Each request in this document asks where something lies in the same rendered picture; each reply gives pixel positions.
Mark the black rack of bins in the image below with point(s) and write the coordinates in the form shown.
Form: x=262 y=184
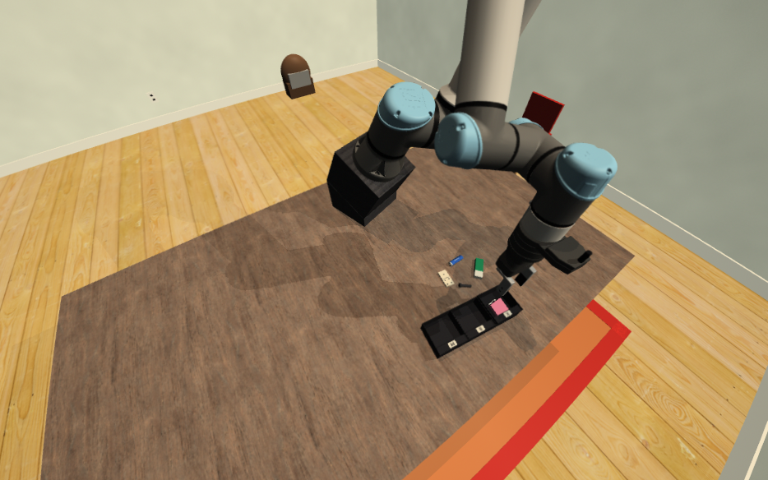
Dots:
x=467 y=321

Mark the cream domino tile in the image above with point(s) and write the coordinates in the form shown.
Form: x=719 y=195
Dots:
x=446 y=279

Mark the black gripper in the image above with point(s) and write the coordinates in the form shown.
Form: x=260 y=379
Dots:
x=532 y=241

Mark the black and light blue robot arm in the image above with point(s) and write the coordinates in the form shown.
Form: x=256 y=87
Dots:
x=567 y=178

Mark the green and white eraser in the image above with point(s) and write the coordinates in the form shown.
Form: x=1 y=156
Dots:
x=478 y=268

